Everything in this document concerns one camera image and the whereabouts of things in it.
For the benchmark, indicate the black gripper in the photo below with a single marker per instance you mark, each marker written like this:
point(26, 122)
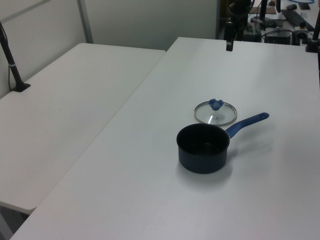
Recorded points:
point(236, 11)

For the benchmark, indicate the glass lid with blue knob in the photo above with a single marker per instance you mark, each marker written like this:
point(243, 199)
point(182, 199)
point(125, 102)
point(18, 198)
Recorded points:
point(221, 113)

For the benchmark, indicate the dark blue saucepan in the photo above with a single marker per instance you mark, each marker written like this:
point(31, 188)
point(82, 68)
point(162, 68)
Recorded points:
point(202, 160)

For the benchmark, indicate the black monitor stand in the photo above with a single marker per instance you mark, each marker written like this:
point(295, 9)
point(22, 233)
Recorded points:
point(263, 12)

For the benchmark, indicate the black electronics box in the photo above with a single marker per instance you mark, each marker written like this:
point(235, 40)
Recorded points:
point(277, 37)

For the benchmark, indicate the black keyboard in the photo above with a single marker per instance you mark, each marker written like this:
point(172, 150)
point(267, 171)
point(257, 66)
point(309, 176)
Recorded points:
point(295, 17)

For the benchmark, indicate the black computer mouse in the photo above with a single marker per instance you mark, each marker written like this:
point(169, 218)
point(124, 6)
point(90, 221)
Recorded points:
point(291, 7)

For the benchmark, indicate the white side table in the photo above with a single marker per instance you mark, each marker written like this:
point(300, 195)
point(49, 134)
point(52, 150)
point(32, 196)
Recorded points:
point(62, 112)

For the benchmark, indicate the black camera stand pole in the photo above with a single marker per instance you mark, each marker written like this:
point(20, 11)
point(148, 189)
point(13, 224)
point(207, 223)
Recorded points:
point(12, 67)
point(311, 47)

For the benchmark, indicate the grey metal partition post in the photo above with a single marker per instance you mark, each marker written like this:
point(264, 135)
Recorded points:
point(86, 25)

